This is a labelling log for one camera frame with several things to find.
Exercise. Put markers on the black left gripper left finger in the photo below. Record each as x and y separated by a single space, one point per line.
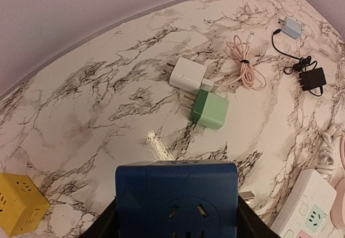
106 225

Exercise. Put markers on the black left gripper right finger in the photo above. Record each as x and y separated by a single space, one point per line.
250 225

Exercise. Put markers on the blue cube power socket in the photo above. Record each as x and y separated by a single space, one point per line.
188 198

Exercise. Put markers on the white multicolour power strip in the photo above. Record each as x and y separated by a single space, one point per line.
306 210

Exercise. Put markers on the green cube plug adapter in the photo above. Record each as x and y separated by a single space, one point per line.
207 109

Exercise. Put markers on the yellow cube power socket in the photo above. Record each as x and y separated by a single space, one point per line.
22 205

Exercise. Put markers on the pink round power socket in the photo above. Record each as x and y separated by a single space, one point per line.
337 211

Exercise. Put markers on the white USB charger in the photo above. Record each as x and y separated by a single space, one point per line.
188 75

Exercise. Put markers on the light blue USB charger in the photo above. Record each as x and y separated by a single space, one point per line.
291 27

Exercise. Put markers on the black power adapter with cable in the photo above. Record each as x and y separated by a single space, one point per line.
311 78

